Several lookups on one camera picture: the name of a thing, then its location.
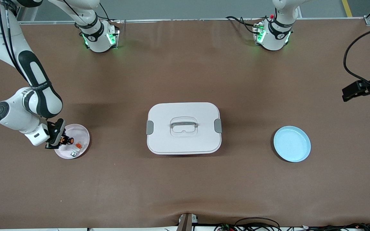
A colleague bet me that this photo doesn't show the black right arm base cable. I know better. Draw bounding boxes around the black right arm base cable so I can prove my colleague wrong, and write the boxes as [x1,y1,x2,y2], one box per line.
[98,2,121,23]

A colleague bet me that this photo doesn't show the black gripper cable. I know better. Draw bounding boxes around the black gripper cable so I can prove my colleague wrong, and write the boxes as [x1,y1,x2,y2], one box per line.
[343,25,370,93]
[0,0,28,81]

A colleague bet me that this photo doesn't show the tangled cable bundle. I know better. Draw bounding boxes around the tangled cable bundle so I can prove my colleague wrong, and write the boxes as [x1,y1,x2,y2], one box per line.
[216,223,370,231]

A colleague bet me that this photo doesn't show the pink round plate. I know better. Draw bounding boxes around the pink round plate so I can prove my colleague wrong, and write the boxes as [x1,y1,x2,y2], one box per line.
[53,124,91,160]

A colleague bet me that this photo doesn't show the black left arm base cables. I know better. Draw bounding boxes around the black left arm base cables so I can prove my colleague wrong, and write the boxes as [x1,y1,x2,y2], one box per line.
[226,15,264,34]

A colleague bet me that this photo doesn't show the white and orange switch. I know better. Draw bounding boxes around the white and orange switch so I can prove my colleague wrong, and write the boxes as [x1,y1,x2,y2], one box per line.
[70,141,87,158]

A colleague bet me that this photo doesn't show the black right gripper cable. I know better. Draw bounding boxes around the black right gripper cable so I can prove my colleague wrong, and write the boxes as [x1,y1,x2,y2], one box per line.
[0,0,28,81]

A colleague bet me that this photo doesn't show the light blue round plate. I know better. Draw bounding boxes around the light blue round plate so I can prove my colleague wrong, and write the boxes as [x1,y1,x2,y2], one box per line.
[273,125,312,163]

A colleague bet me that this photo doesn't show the black cable loop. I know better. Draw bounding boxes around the black cable loop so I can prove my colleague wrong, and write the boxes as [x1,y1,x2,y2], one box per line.
[235,217,280,231]

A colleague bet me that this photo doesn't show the white lidded storage box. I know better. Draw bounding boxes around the white lidded storage box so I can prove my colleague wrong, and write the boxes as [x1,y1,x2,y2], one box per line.
[146,102,223,155]

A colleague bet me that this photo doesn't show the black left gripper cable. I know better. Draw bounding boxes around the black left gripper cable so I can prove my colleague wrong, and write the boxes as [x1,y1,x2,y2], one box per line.
[343,25,370,93]

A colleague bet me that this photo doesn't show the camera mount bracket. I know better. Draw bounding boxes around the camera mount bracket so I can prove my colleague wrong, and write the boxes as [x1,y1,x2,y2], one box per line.
[177,213,199,231]

